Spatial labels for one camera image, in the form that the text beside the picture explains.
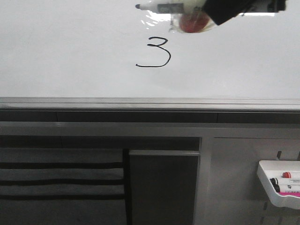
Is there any pink eraser in tray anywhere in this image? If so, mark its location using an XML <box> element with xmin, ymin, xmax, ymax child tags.
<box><xmin>278</xmin><ymin>192</ymin><xmax>300</xmax><ymax>197</ymax></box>

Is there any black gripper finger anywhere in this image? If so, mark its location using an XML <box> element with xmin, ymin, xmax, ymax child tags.
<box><xmin>201</xmin><ymin>0</ymin><xmax>258</xmax><ymax>26</ymax></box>

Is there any white whiteboard with grey frame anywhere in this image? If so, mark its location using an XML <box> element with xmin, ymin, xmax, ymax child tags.
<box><xmin>0</xmin><ymin>0</ymin><xmax>300</xmax><ymax>112</ymax></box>

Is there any dark grey cabinet panel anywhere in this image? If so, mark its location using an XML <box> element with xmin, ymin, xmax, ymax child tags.
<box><xmin>130</xmin><ymin>155</ymin><xmax>198</xmax><ymax>225</ymax></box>

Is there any white plastic marker tray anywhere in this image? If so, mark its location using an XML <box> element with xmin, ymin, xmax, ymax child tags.
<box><xmin>257</xmin><ymin>160</ymin><xmax>300</xmax><ymax>210</ymax></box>

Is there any red capped marker in tray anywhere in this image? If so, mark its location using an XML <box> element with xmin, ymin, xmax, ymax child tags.
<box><xmin>282</xmin><ymin>171</ymin><xmax>300</xmax><ymax>180</ymax></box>

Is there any black capped marker in tray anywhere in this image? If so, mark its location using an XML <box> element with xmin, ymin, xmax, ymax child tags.
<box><xmin>270</xmin><ymin>178</ymin><xmax>300</xmax><ymax>193</ymax></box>

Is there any white black whiteboard marker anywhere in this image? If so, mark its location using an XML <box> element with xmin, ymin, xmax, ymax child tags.
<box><xmin>135</xmin><ymin>0</ymin><xmax>286</xmax><ymax>14</ymax></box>

